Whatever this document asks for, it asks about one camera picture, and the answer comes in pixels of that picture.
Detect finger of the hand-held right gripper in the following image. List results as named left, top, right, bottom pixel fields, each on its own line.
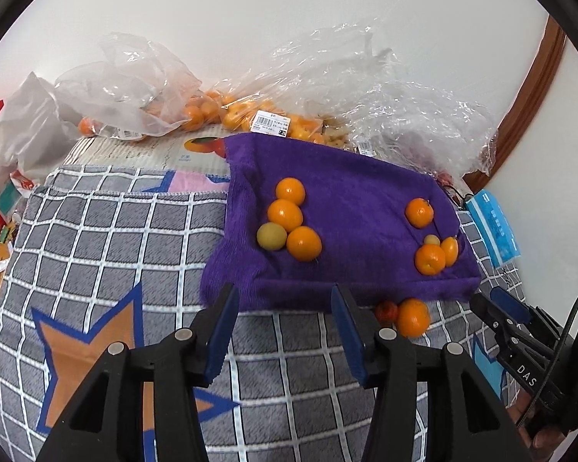
left=490, top=287, right=566, bottom=347
left=469, top=293, right=516, bottom=347

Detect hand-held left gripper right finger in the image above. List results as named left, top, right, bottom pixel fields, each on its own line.
left=330, top=284, right=528, bottom=462

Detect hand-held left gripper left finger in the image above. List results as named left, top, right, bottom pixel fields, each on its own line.
left=36, top=283, right=242, bottom=462

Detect oval orange kumquat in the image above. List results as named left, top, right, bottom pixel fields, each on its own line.
left=440, top=237, right=460, bottom=267

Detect large orange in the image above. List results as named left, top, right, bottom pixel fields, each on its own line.
left=396, top=298, right=432, bottom=338
left=414, top=243, right=447, bottom=276

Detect small orange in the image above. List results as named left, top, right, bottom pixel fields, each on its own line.
left=275, top=177, right=306, bottom=206
left=286, top=226, right=323, bottom=263
left=267, top=199, right=304, bottom=232

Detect bagged red fruits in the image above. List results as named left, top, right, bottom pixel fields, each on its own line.
left=400, top=130, right=463, bottom=188

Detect bagged beige fruits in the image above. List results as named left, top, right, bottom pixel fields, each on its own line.
left=318, top=122, right=355, bottom=152

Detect person's right hand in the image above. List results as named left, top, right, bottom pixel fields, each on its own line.
left=506, top=387, right=566, bottom=453

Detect small red fruit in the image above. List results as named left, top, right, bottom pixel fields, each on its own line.
left=375, top=300, right=400, bottom=324

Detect blue tissue pack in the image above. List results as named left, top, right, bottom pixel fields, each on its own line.
left=465, top=190, right=523, bottom=270

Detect stemmed mandarin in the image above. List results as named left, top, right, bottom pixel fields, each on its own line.
left=405, top=197, right=435, bottom=229

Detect grey checked blanket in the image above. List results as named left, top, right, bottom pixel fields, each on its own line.
left=0, top=164, right=531, bottom=462

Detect purple towel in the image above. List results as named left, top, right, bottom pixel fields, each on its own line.
left=200, top=132, right=482, bottom=311

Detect fruit printed cardboard box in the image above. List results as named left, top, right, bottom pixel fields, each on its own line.
left=67, top=125, right=232, bottom=184

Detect white price label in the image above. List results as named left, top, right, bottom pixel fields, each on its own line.
left=251, top=110, right=290, bottom=136

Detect bagged small oranges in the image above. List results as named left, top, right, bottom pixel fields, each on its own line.
left=77, top=87, right=328, bottom=147

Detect large clear plastic bag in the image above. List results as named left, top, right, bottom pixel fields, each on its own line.
left=222, top=14, right=499, bottom=188

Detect translucent white plastic bag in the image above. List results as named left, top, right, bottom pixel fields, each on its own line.
left=53, top=31, right=208, bottom=140

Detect white opaque plastic bag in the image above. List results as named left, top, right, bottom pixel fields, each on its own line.
left=0, top=71, right=80, bottom=188

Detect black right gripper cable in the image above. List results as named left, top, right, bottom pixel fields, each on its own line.
left=525, top=284, right=578, bottom=424

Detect brown wooden frame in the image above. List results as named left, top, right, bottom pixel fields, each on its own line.
left=462, top=14, right=566, bottom=188

